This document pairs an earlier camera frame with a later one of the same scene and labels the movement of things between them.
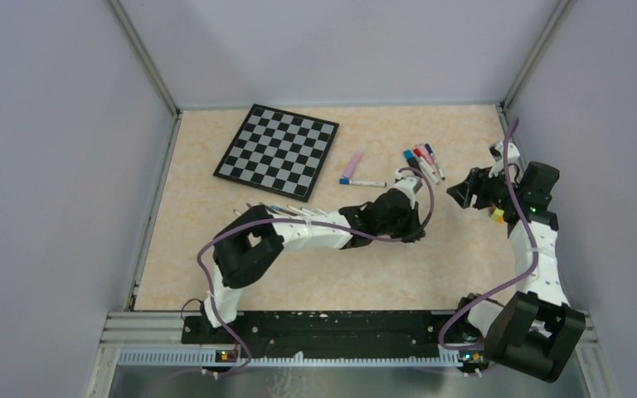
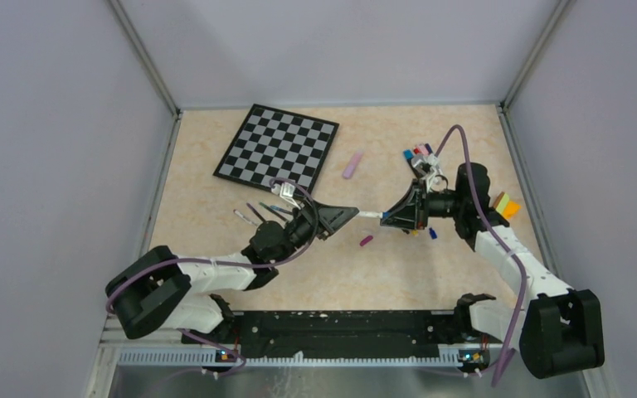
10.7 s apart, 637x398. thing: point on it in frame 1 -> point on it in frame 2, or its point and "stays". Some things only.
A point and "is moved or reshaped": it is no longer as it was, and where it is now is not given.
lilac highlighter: x=353 y=164 stays
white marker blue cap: x=343 y=181 is moved or reshaped
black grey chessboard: x=279 y=152 stays
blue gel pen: x=281 y=209 stays
